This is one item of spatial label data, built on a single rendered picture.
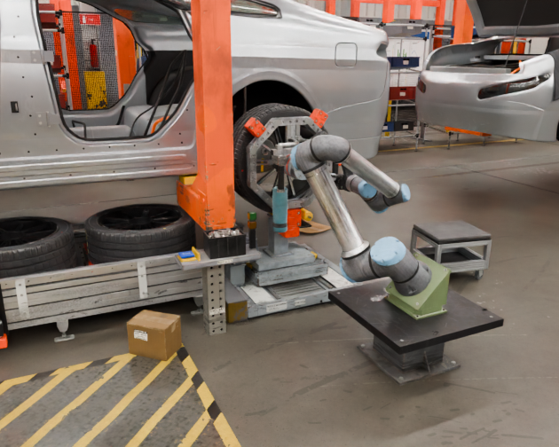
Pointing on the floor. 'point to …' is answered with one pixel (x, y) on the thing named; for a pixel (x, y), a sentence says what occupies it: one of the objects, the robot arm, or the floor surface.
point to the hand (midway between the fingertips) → (334, 171)
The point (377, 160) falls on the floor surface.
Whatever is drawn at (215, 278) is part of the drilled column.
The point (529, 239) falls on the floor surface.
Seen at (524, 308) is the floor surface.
